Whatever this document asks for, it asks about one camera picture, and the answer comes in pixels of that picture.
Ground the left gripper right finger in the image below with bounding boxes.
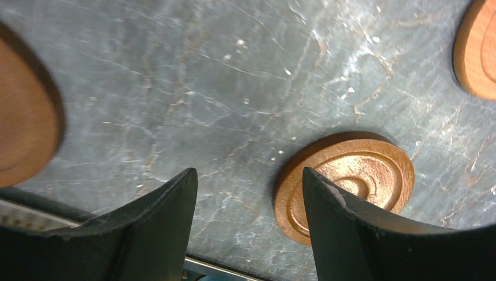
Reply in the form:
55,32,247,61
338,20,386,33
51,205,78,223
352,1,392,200
302,167,495,280

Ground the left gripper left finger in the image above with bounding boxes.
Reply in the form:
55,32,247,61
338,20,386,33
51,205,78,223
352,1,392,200
1,168,198,280

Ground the brown wooden coaster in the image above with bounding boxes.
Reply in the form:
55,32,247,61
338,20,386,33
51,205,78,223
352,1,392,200
1,23,66,187
273,131,415,246
453,1,495,100

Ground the metal tray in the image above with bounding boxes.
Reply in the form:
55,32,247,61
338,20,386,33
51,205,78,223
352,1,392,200
0,186,268,281

